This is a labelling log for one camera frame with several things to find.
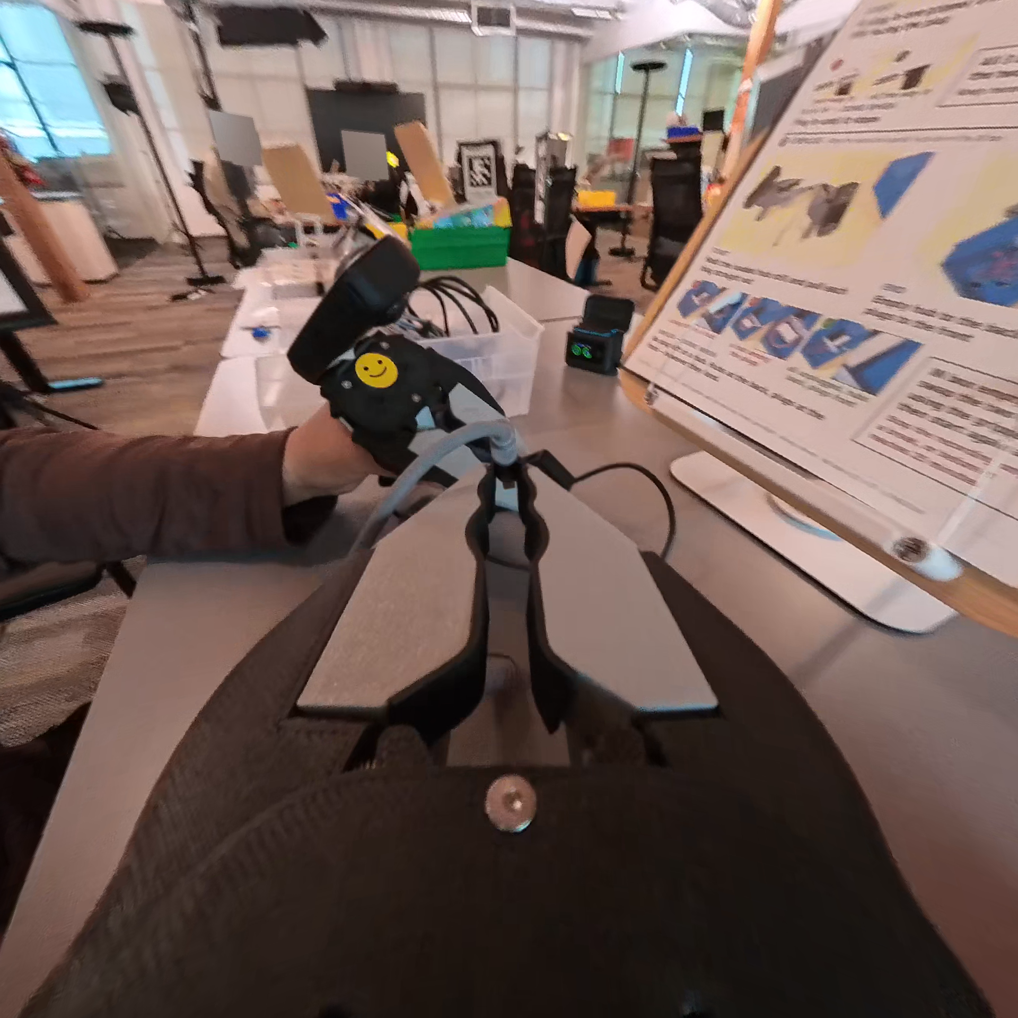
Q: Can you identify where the person's left forearm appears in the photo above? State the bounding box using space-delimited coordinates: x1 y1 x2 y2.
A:
0 428 339 567

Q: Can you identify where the white usb cable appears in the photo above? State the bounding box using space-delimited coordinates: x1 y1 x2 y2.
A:
348 419 523 559

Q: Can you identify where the black case with green lights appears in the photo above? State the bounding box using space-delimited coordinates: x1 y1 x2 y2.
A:
565 294 636 376

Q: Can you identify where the grey panel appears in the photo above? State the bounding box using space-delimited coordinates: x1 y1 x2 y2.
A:
340 129 391 182
208 110 264 169

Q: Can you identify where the window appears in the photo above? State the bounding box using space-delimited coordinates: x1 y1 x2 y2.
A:
0 4 113 162

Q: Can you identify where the black mesh office chair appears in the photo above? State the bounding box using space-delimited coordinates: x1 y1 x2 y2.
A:
640 150 706 292
509 163 578 279

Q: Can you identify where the cardboard sheet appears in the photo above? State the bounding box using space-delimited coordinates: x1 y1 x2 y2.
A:
261 143 339 227
393 121 456 206

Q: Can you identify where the dark wall screen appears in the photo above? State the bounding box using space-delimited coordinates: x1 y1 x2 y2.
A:
306 87 428 173

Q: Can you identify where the black floor lamp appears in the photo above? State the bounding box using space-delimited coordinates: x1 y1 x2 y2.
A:
608 59 668 260

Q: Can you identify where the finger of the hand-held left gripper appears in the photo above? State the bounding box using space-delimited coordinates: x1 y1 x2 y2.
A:
440 370 507 432

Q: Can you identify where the green plastic crate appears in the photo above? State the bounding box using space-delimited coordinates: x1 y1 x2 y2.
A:
408 225 512 272

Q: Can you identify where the black light stand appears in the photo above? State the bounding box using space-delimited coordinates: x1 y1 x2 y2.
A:
78 20 229 289

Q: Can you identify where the black framed board on stand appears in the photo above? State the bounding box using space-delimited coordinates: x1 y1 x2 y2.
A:
0 239 105 396

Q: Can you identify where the white cabinet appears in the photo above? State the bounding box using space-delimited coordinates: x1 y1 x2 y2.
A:
32 195 121 286

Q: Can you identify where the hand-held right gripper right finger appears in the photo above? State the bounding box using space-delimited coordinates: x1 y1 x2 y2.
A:
521 461 722 734

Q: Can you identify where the black and white tag sign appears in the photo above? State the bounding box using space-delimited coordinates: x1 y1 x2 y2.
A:
457 139 504 206

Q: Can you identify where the black hub cable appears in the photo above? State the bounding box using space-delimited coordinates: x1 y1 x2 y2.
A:
568 463 679 561

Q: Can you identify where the clear plastic bin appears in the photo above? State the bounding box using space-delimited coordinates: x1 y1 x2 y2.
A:
390 282 547 419

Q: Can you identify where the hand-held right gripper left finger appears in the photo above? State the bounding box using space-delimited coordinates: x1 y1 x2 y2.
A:
294 468 490 746

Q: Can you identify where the black ceiling panel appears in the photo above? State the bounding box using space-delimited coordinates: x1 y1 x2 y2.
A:
215 4 329 49

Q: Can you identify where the white stand base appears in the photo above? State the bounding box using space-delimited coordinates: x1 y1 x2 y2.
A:
670 451 958 635

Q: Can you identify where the bundle of black cables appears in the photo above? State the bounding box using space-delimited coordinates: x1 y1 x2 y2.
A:
408 274 502 337

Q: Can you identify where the person's left hand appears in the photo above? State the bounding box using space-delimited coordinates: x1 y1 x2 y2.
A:
280 406 394 507

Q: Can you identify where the instruction sheet on wooden board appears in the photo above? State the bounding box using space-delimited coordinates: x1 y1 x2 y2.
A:
619 0 1018 615

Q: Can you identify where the orange wooden post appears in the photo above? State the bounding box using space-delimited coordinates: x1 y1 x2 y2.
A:
716 0 785 209

